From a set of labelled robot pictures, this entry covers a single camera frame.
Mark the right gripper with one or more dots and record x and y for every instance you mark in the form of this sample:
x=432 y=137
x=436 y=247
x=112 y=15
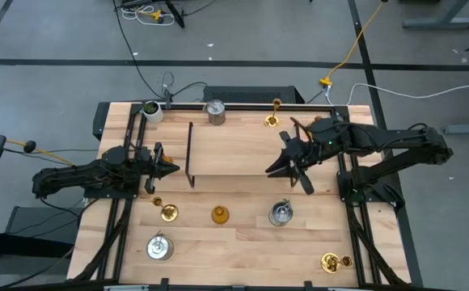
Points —
x=305 y=155

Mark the desk with grey legs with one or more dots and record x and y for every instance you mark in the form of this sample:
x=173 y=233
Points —
x=440 y=23

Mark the white plant pot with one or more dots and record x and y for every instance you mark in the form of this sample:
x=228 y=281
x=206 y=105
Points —
x=152 y=112

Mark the metal scented candle tin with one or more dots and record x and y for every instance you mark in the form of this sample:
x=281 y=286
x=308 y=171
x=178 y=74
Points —
x=216 y=113
x=281 y=213
x=159 y=247

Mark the black tripod leg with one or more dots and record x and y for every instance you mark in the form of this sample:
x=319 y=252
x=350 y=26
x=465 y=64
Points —
x=176 y=15

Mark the tall brass candlestick holder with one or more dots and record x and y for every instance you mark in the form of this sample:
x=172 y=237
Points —
x=169 y=213
x=330 y=262
x=272 y=120

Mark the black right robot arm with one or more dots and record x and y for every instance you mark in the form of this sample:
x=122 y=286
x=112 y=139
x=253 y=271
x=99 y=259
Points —
x=380 y=137

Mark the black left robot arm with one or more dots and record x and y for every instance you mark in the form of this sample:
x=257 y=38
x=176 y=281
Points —
x=77 y=175

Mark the grey metal desk frame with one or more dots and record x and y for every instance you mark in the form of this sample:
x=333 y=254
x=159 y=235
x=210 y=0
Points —
x=28 y=220

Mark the black computer case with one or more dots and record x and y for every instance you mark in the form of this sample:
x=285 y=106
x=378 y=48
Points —
x=252 y=94

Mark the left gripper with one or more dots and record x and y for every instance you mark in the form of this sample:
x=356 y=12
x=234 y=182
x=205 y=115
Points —
x=153 y=169

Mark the wooden shelf with black legs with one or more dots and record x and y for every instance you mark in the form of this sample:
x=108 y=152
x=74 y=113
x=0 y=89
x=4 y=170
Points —
x=234 y=149

